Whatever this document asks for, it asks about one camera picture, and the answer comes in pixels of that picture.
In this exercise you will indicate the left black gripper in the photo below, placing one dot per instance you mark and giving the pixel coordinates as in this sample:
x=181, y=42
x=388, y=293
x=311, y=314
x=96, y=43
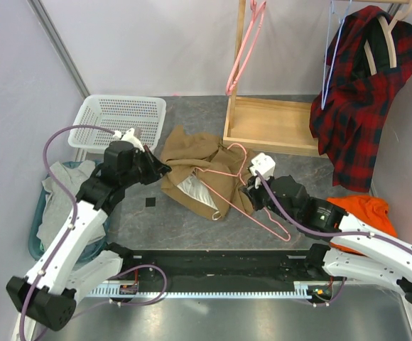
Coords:
x=157, y=169

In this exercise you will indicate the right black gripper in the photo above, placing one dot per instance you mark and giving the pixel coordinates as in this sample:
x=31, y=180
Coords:
x=253, y=192

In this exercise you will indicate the tan brown garment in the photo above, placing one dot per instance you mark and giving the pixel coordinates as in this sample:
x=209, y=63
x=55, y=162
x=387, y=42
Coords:
x=206, y=176

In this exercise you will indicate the thin pink wire hanger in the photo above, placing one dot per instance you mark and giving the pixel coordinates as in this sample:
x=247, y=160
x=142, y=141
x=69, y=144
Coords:
x=238, y=175

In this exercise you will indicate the red plaid skirt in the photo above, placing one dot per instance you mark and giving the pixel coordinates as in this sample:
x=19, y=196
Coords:
x=349, y=128

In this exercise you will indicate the beige wooden hanger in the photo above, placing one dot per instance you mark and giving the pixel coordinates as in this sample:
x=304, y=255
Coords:
x=386, y=30

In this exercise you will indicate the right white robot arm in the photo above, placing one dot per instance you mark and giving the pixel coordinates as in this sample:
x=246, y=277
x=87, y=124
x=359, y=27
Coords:
x=354, y=249

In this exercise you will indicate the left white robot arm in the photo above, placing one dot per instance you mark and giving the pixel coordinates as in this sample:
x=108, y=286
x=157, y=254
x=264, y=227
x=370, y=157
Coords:
x=50, y=291

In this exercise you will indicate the thick pink plastic hanger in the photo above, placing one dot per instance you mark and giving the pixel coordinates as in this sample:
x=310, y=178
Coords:
x=247, y=44

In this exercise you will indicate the small black square marker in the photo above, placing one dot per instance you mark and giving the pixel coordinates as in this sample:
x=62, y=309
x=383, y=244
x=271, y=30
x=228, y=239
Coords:
x=150, y=202

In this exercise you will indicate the orange garment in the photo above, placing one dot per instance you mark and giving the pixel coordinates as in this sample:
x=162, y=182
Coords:
x=371, y=210

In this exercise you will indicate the white plastic basket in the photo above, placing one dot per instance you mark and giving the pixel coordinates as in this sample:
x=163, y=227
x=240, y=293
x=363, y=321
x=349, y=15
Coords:
x=118, y=113

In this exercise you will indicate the grey t-shirt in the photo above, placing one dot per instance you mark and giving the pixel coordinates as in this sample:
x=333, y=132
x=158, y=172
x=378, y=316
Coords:
x=58, y=205

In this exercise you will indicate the wooden clothes rack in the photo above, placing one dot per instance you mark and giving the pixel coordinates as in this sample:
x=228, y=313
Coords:
x=267, y=124

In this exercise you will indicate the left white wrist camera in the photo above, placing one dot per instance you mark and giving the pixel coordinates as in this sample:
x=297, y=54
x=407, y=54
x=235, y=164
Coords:
x=131, y=136

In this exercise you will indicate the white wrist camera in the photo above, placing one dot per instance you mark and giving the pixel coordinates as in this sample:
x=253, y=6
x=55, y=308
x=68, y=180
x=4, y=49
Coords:
x=131, y=136
x=261, y=164

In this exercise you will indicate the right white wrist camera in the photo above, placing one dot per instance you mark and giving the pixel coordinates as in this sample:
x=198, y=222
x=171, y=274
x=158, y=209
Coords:
x=261, y=164

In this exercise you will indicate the light blue wire hanger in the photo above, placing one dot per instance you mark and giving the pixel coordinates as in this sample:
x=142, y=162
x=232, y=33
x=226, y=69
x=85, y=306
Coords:
x=329, y=68

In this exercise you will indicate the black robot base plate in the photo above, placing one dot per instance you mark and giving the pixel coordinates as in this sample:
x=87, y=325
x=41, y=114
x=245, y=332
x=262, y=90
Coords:
x=224, y=270

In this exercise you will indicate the slotted white cable duct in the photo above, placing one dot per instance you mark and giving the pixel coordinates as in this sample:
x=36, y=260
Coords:
x=296, y=290

